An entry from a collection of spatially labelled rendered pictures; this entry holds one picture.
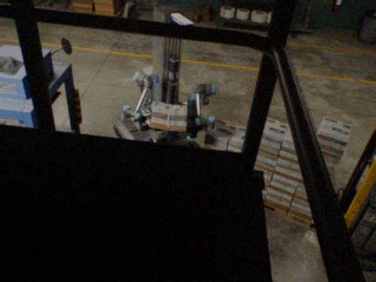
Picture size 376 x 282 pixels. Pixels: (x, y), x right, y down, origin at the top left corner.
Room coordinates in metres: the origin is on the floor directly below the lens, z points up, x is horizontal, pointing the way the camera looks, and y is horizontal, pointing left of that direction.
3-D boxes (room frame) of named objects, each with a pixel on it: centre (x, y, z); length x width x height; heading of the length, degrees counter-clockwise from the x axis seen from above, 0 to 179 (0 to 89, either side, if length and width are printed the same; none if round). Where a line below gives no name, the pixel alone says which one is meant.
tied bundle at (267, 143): (3.23, -0.89, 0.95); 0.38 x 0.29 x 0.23; 160
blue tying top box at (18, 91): (2.82, 1.66, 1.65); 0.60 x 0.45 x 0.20; 179
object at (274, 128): (3.22, -0.89, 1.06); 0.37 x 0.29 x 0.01; 160
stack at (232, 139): (3.28, -0.76, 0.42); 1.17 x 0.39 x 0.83; 68
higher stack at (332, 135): (3.01, -1.44, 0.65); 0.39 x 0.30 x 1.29; 158
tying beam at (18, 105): (2.82, 1.66, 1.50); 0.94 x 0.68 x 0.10; 179
